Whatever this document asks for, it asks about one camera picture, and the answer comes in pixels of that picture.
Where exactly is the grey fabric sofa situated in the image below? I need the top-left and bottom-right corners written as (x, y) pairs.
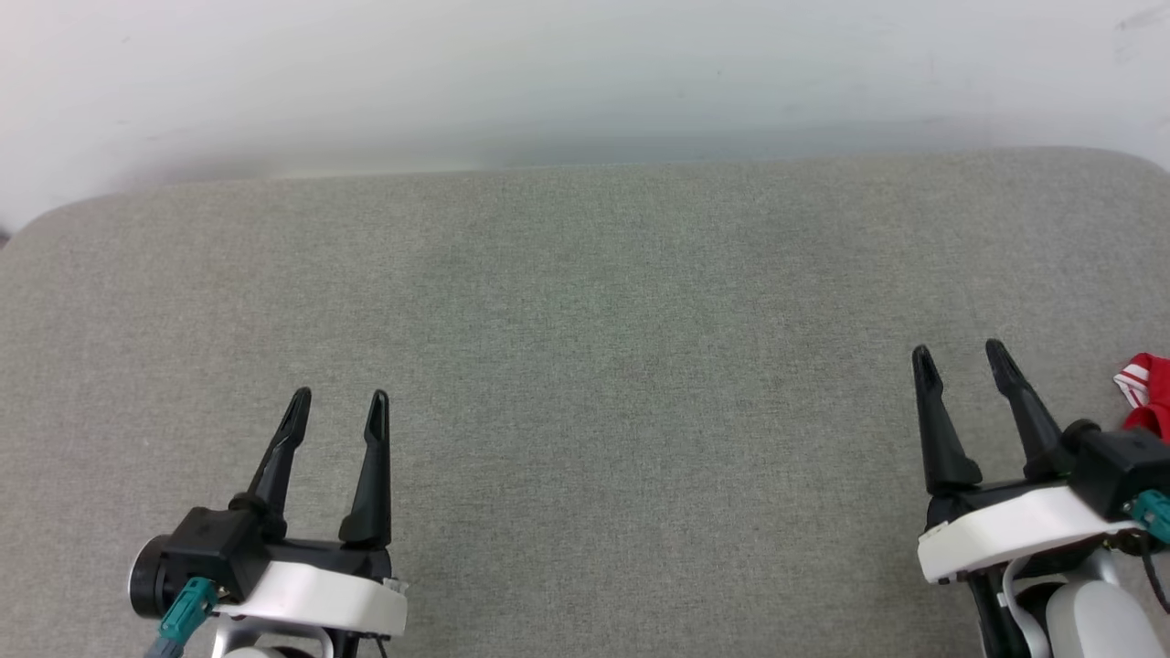
top-left (0, 146), bottom-right (1170, 658)

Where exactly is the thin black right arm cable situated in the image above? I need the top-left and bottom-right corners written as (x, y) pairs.
top-left (1137, 537), bottom-right (1170, 615)

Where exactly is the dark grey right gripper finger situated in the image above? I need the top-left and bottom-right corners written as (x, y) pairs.
top-left (984, 339), bottom-right (1076, 483)
top-left (910, 345), bottom-right (984, 500)

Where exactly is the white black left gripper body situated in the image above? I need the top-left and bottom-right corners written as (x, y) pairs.
top-left (216, 536), bottom-right (410, 639)

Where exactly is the red white basketball jersey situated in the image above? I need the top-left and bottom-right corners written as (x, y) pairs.
top-left (1112, 353), bottom-right (1170, 442)

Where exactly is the teal camera connector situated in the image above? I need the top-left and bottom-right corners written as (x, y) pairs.
top-left (1125, 490), bottom-right (1170, 546)
top-left (156, 577), bottom-right (219, 646)

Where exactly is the teal right camera connector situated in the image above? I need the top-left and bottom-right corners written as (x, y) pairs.
top-left (1125, 490), bottom-right (1170, 546)

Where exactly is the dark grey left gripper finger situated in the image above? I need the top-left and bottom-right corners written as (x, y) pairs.
top-left (228, 387), bottom-right (314, 542)
top-left (337, 390), bottom-right (393, 550)

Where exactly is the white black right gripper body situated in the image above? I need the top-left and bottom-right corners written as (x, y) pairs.
top-left (916, 477), bottom-right (1145, 587)

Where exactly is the teal left camera connector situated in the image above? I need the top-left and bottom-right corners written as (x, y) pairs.
top-left (156, 577), bottom-right (219, 646)

